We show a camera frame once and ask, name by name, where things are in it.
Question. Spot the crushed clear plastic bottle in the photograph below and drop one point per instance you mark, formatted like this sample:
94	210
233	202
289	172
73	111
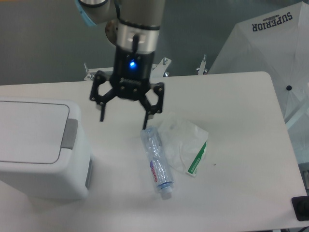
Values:
159	167

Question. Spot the white trash can lid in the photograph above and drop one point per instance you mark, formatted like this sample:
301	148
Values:
31	132

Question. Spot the black device at table corner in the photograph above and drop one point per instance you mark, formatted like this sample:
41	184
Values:
301	207

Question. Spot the silver levelling foot bolt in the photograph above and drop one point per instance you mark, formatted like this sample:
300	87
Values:
201	70

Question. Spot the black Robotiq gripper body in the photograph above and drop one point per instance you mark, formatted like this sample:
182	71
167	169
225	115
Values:
131	74

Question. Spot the clear plastic bag green label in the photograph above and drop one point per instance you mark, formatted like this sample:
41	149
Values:
184	143

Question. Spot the white trash can body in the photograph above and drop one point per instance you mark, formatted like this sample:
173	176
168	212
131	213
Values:
67	178

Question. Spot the grey lid push button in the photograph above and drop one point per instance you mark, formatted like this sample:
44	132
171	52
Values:
69	135

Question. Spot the white umbrella Superior print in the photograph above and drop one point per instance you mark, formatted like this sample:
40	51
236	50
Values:
276	43

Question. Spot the white metal base frame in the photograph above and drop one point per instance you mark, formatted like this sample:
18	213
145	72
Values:
158	70

